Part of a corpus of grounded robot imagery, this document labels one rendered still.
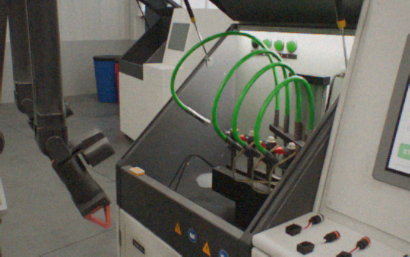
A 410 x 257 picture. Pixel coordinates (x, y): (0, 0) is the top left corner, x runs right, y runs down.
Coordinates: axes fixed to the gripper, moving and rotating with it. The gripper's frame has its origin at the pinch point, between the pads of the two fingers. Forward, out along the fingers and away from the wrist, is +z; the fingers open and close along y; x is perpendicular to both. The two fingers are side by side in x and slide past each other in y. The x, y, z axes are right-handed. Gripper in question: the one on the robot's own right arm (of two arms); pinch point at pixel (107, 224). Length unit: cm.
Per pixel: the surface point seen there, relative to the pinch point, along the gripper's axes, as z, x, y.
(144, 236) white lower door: 30.9, -7.9, 31.9
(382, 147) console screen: 10, -60, -27
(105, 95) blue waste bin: 154, -112, 618
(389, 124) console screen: 5, -64, -27
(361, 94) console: 1, -67, -18
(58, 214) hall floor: 99, 25, 220
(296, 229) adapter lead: 17.6, -34.4, -21.3
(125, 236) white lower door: 35, -3, 46
